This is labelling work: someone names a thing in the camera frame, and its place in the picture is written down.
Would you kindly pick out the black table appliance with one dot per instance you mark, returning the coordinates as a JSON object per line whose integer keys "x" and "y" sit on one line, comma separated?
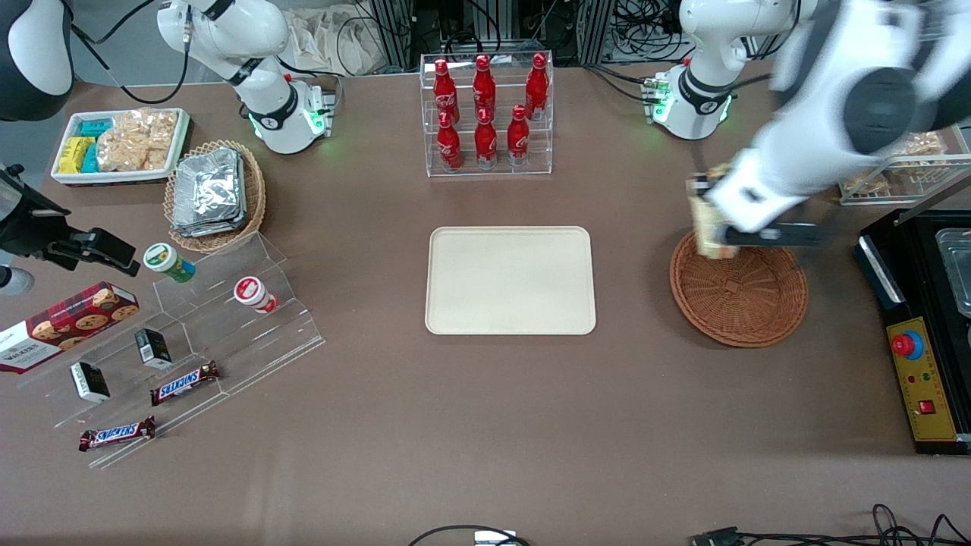
{"x": 880, "y": 265}

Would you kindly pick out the white cloth bag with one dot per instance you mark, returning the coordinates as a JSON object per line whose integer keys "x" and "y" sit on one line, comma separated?
{"x": 334, "y": 38}

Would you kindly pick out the light wicker basket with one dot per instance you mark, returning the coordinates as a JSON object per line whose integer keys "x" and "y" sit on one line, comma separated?
{"x": 254, "y": 205}

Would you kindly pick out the clear bag of fried snacks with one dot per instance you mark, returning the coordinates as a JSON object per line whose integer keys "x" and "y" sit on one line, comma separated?
{"x": 866, "y": 184}
{"x": 924, "y": 144}

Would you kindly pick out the white rectangular snack tray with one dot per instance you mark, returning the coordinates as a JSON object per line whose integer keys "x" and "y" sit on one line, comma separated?
{"x": 64, "y": 176}

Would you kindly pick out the red cola bottle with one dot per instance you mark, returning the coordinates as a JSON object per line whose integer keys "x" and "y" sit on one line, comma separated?
{"x": 537, "y": 82}
{"x": 484, "y": 83}
{"x": 448, "y": 144}
{"x": 442, "y": 87}
{"x": 485, "y": 140}
{"x": 518, "y": 138}

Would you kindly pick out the teal snack packet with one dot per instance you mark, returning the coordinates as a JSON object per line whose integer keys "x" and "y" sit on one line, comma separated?
{"x": 90, "y": 159}
{"x": 95, "y": 127}

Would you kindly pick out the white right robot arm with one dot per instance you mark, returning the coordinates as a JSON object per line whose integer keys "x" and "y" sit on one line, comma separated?
{"x": 258, "y": 38}

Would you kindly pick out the red emergency stop button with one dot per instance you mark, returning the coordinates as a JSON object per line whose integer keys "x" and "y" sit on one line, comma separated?
{"x": 904, "y": 345}

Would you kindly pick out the clear acrylic stepped display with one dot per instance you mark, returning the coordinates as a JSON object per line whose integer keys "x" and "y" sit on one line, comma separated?
{"x": 250, "y": 341}

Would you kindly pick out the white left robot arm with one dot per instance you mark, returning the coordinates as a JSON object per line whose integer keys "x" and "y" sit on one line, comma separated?
{"x": 819, "y": 129}

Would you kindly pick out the small white device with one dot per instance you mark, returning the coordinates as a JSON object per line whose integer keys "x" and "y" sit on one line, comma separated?
{"x": 494, "y": 538}

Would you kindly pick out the left arm base connector block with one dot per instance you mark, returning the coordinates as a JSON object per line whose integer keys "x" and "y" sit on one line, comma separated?
{"x": 654, "y": 95}

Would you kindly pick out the silver foil packs stack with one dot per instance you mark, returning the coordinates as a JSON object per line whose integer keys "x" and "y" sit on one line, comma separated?
{"x": 208, "y": 191}

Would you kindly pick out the red lidded snack cup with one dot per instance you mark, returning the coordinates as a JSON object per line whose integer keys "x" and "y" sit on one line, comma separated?
{"x": 254, "y": 293}

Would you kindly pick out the clear glass container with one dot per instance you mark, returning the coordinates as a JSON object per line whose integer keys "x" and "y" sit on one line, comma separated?
{"x": 957, "y": 265}

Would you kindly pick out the beige plastic tray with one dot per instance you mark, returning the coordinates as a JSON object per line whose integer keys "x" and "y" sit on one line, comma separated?
{"x": 510, "y": 280}

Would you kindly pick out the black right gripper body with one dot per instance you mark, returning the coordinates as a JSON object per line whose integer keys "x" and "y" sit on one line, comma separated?
{"x": 26, "y": 224}

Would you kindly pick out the clear bag of crackers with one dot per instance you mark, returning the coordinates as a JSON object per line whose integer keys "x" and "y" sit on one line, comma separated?
{"x": 138, "y": 140}

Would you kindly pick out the red tartan cookie box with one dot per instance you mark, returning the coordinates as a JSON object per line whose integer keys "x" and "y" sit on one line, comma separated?
{"x": 64, "y": 326}

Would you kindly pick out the yellow control panel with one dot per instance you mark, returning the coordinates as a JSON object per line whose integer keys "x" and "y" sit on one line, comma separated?
{"x": 929, "y": 379}

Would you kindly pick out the yellow snack packet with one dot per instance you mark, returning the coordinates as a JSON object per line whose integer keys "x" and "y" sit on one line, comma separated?
{"x": 72, "y": 155}

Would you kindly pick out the clear acrylic bottle rack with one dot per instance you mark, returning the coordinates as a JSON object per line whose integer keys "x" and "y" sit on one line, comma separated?
{"x": 455, "y": 168}

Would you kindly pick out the green lidded snack cup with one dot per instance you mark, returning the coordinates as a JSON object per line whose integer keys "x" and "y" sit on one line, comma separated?
{"x": 168, "y": 262}

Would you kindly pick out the brown wicker basket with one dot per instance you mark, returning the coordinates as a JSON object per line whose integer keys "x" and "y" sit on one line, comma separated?
{"x": 740, "y": 299}

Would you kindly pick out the diagonal metal bar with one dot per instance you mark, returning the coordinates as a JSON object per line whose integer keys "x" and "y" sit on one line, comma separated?
{"x": 937, "y": 196}

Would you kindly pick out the right arm base connector block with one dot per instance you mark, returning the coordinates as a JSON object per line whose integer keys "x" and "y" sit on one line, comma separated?
{"x": 322, "y": 110}

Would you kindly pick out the brown Snickers bar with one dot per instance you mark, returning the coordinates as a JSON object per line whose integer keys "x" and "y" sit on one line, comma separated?
{"x": 184, "y": 383}
{"x": 117, "y": 434}

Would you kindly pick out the small black box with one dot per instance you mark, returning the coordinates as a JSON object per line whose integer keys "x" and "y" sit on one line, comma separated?
{"x": 153, "y": 347}
{"x": 89, "y": 381}

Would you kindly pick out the aluminium frame post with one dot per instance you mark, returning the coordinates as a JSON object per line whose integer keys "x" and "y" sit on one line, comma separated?
{"x": 393, "y": 30}
{"x": 598, "y": 30}

